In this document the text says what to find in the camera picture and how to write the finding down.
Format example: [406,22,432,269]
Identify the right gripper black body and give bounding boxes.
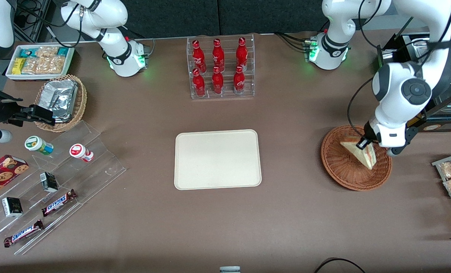
[0,90,24,127]

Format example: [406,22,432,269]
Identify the triangular sandwich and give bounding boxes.
[340,141,377,170]

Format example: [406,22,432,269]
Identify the round brown wicker basket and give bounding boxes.
[321,124,393,191]

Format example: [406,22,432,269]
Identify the white rectangular snack tray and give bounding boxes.
[5,44,75,81]

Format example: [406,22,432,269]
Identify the light wicker basket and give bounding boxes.
[35,74,88,132]

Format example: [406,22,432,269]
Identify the cream plastic tray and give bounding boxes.
[174,129,262,190]

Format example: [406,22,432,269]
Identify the stack of foil trays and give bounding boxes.
[39,80,78,123]

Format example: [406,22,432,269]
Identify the green lid jar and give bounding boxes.
[24,135,54,156]

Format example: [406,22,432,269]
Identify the red lid jar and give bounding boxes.
[69,143,94,163]

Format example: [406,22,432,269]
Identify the clear nut snack bag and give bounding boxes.
[36,56,66,75]
[22,57,41,75]
[35,46,60,59]

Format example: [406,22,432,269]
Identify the red tartan cookie box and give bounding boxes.
[0,154,29,202]

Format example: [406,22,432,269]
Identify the small black carton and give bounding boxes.
[2,196,23,218]
[39,171,59,193]

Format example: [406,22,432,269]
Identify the black yellow sealing machine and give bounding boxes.
[377,32,451,133]

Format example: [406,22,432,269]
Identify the Snickers chocolate bar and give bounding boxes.
[3,219,44,248]
[41,189,78,217]

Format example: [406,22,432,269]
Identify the black equipment rack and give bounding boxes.
[15,0,53,42]

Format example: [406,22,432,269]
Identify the red cola bottle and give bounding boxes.
[212,67,224,94]
[192,68,206,97]
[212,39,226,72]
[236,37,248,71]
[192,40,207,72]
[233,66,245,94]

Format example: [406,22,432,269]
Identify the clear acrylic bottle rack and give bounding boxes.
[187,33,255,100]

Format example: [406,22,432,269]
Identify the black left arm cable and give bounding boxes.
[347,0,451,141]

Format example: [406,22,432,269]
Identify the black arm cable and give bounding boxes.
[347,0,451,141]
[17,0,85,48]

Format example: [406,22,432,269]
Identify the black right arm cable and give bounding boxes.
[17,0,85,48]

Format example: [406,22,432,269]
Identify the black floor cable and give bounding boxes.
[314,258,366,273]

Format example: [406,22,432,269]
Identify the black left base cables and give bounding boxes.
[275,32,312,52]

